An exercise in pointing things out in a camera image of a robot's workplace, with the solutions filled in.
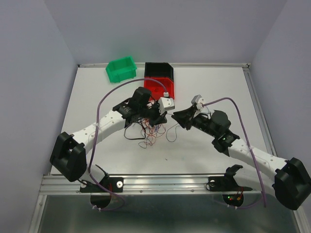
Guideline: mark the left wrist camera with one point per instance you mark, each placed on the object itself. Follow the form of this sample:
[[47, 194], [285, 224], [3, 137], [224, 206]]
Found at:
[[165, 104]]

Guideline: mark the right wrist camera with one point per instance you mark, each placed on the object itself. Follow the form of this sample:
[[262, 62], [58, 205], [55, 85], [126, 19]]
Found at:
[[197, 103]]

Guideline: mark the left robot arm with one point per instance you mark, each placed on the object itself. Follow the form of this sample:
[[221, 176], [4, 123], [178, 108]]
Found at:
[[70, 150]]

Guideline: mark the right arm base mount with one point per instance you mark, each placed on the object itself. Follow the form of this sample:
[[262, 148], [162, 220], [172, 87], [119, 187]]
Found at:
[[226, 182]]

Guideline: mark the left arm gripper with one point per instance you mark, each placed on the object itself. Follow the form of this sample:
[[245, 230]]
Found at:
[[157, 120]]

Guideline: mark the black plastic bin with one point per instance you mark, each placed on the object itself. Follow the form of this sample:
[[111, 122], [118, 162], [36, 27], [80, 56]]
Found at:
[[158, 70]]

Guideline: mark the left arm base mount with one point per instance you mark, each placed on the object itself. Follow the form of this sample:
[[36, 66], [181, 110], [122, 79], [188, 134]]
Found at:
[[111, 183]]

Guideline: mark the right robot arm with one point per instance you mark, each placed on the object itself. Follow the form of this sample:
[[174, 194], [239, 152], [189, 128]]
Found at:
[[289, 181]]

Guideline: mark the red plastic bin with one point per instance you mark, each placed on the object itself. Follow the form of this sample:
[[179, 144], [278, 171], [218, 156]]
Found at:
[[157, 90]]

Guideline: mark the aluminium mounting rail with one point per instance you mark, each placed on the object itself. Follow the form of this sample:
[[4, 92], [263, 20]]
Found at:
[[150, 184]]

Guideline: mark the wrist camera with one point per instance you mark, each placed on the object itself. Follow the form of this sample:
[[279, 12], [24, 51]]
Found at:
[[165, 104], [197, 103]]

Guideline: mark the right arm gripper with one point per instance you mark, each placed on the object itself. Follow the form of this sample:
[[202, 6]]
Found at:
[[184, 117]]

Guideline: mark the green plastic bin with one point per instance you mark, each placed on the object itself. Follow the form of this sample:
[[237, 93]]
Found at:
[[121, 69]]

